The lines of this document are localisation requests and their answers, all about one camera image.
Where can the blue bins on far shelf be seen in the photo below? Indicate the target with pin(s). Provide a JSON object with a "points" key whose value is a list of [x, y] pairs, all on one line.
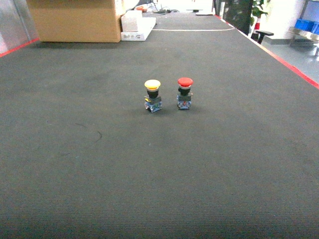
{"points": [[307, 25]]}

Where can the yellow mushroom push button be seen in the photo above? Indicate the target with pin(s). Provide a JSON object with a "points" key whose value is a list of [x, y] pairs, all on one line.
{"points": [[153, 101]]}

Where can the red mushroom push button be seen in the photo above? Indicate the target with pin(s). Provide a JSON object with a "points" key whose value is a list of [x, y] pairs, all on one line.
{"points": [[184, 93]]}

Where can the flat white box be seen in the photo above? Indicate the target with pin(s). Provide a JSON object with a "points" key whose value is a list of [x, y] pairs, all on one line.
{"points": [[144, 28]]}

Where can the small white box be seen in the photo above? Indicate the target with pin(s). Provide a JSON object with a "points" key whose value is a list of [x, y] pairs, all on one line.
{"points": [[132, 21]]}

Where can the black chair armrest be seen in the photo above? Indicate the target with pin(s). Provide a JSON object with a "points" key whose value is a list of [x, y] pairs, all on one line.
{"points": [[261, 34]]}

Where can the large cardboard box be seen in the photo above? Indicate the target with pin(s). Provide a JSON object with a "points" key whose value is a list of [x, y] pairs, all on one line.
{"points": [[89, 21]]}

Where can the potted green plant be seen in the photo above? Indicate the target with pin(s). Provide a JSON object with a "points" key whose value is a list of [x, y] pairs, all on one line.
{"points": [[258, 9]]}

